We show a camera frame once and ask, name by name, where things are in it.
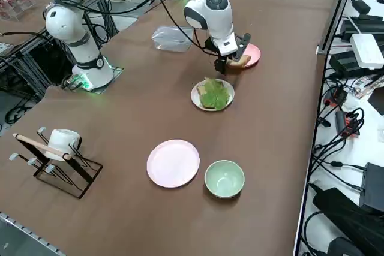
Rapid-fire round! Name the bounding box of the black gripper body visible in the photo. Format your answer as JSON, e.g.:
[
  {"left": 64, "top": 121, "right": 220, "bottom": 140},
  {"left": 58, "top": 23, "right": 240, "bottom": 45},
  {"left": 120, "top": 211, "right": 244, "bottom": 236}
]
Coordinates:
[{"left": 205, "top": 36, "right": 229, "bottom": 58}]

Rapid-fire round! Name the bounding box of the brown bread slice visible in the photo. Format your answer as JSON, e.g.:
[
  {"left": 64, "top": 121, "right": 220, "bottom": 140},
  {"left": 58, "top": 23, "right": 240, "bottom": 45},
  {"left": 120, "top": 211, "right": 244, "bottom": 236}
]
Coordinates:
[
  {"left": 225, "top": 54, "right": 251, "bottom": 68},
  {"left": 196, "top": 79, "right": 229, "bottom": 109}
]

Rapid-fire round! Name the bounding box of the green lettuce leaf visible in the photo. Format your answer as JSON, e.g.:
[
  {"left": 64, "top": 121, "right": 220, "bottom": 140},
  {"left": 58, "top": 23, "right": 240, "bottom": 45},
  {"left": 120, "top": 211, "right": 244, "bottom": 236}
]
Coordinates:
[{"left": 199, "top": 77, "right": 231, "bottom": 110}]

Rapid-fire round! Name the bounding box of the green ceramic bowl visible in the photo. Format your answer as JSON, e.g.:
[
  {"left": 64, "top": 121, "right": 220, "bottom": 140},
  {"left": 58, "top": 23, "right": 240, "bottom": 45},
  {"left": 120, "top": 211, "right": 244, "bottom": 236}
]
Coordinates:
[{"left": 204, "top": 159, "right": 245, "bottom": 200}]

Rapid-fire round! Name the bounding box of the white round plate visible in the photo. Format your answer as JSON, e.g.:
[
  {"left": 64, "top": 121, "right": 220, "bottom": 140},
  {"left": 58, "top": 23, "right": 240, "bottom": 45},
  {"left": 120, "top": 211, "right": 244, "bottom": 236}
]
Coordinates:
[{"left": 190, "top": 78, "right": 235, "bottom": 112}]

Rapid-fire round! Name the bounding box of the pale pink round plate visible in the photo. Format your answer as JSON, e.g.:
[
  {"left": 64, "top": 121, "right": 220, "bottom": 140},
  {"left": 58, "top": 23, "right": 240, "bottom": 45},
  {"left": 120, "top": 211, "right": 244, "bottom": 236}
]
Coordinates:
[{"left": 146, "top": 139, "right": 200, "bottom": 188}]

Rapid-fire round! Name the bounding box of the clear plastic container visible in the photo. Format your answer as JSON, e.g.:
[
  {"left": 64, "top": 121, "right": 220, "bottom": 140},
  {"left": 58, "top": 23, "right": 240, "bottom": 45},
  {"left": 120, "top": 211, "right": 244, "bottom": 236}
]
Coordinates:
[{"left": 151, "top": 25, "right": 194, "bottom": 53}]

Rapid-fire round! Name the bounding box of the black adapter box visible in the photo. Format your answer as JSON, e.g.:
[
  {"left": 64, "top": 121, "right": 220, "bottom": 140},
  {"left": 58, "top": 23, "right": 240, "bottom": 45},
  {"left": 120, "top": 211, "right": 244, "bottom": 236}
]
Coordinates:
[{"left": 329, "top": 50, "right": 371, "bottom": 79}]

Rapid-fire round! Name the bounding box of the white power adapter box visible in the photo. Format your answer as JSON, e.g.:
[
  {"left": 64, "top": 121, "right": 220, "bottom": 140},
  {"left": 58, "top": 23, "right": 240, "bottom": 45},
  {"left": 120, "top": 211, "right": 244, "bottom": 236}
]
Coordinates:
[{"left": 350, "top": 33, "right": 384, "bottom": 70}]

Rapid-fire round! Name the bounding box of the orange black plug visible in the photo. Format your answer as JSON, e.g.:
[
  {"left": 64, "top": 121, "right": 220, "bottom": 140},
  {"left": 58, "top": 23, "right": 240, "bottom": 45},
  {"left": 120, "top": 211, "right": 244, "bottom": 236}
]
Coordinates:
[{"left": 335, "top": 110, "right": 361, "bottom": 137}]

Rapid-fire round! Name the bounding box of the black power strip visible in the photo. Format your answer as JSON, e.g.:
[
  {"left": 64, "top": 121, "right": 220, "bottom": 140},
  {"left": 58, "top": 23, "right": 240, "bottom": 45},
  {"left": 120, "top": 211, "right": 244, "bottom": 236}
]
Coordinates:
[{"left": 340, "top": 16, "right": 384, "bottom": 43}]

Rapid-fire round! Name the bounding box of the colourful printed packet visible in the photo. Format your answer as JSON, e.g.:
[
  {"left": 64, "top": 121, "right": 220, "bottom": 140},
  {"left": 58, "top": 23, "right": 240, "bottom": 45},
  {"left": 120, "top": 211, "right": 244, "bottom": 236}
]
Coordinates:
[{"left": 352, "top": 75, "right": 384, "bottom": 98}]

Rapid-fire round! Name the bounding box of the white cup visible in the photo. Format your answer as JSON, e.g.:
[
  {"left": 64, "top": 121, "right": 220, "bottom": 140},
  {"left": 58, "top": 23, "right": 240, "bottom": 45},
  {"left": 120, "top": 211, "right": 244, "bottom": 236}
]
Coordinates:
[{"left": 44, "top": 128, "right": 82, "bottom": 161}]

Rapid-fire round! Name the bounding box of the black flat box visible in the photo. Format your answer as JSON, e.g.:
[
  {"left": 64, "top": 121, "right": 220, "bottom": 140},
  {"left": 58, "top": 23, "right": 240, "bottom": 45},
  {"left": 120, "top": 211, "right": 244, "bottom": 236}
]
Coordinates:
[{"left": 359, "top": 162, "right": 384, "bottom": 209}]

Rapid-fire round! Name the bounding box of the black bag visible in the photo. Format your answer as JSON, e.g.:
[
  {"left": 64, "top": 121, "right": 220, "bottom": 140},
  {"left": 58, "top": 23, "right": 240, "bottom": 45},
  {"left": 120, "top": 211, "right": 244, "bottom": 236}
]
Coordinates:
[{"left": 311, "top": 186, "right": 384, "bottom": 256}]

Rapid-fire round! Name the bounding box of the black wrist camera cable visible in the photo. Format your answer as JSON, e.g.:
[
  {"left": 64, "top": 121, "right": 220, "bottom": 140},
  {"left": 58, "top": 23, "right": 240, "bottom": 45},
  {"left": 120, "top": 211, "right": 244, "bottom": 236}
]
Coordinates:
[{"left": 140, "top": 0, "right": 221, "bottom": 58}]

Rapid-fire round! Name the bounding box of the aluminium frame rail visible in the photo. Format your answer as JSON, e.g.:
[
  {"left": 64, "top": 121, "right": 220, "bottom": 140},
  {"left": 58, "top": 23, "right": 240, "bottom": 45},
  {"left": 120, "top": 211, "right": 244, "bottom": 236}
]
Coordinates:
[{"left": 316, "top": 0, "right": 359, "bottom": 56}]

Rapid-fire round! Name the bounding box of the black wire cup rack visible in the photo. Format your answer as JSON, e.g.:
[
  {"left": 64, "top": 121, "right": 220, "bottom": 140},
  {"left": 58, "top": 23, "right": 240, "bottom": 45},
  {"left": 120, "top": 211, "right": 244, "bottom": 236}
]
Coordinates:
[{"left": 12, "top": 126, "right": 104, "bottom": 200}]

